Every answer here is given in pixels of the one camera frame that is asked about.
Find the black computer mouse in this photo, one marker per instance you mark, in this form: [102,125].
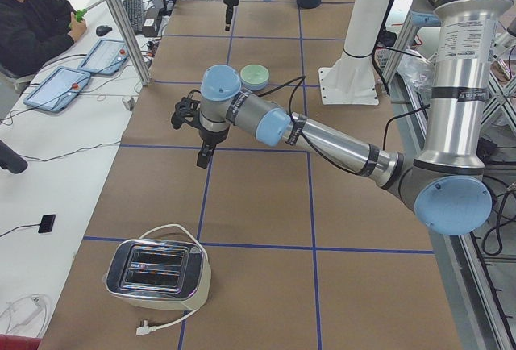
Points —
[102,30]

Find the green bowl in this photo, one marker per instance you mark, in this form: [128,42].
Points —
[254,73]

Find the teach pendant tablet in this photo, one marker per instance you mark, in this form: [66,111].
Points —
[105,58]
[58,89]

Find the seated person in black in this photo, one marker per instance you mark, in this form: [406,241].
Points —
[33,32]

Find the near teach pendant tablet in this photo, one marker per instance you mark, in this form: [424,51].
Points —
[58,89]

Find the far teach pendant tablet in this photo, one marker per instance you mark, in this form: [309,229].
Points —
[105,58]

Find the blue bowl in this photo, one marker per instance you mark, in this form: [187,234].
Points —
[254,86]

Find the white toaster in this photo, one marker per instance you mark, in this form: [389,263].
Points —
[160,274]

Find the small black device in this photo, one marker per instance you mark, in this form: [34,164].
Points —
[46,223]

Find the aluminium frame post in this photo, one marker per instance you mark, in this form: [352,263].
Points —
[122,22]

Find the crumpled clear plastic bag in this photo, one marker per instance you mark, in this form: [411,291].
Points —
[418,73]

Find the white camera mast pedestal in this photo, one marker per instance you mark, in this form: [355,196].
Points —
[351,79]

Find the black keyboard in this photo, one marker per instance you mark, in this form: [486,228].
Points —
[135,13]

